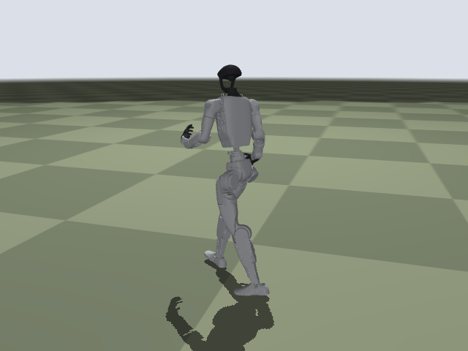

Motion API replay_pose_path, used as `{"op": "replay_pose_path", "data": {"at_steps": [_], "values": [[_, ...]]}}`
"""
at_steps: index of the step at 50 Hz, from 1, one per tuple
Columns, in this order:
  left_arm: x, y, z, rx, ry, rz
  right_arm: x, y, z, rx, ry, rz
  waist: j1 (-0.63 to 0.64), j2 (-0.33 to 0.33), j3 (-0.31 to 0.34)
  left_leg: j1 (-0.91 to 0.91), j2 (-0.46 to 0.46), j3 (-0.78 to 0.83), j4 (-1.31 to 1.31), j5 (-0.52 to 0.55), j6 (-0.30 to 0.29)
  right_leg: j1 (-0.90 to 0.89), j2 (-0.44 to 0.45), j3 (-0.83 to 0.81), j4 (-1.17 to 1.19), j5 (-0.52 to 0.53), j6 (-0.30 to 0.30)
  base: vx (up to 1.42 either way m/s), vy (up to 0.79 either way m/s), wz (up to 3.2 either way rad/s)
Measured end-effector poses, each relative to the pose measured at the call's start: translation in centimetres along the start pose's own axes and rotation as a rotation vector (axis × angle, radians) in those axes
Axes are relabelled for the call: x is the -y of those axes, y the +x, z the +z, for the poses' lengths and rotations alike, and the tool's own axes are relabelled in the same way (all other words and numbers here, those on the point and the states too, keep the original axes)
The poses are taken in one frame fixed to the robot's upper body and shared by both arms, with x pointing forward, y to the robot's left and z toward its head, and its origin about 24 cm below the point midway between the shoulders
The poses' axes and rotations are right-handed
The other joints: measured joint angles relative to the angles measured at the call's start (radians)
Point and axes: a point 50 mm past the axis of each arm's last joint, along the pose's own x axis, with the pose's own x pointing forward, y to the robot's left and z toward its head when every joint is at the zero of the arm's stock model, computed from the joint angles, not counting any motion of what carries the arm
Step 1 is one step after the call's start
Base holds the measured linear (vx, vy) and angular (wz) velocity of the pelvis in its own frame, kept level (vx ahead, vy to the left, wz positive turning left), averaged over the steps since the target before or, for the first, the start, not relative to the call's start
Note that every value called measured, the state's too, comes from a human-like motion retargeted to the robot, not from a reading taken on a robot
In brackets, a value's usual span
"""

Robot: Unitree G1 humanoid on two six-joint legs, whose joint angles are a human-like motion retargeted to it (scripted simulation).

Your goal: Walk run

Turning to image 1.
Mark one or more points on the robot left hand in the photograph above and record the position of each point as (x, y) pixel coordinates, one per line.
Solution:
(186, 133)

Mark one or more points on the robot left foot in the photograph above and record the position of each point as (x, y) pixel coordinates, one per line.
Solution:
(249, 290)

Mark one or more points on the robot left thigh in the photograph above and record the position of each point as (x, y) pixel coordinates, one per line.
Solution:
(227, 201)

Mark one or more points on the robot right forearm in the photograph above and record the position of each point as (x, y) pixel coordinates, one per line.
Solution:
(258, 149)

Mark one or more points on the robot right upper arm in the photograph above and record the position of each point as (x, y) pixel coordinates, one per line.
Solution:
(257, 133)

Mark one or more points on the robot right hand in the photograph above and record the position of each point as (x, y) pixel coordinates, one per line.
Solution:
(249, 157)

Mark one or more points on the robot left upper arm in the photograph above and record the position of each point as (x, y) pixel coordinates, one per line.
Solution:
(211, 107)

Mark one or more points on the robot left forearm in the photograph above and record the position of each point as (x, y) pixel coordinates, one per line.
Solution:
(192, 141)

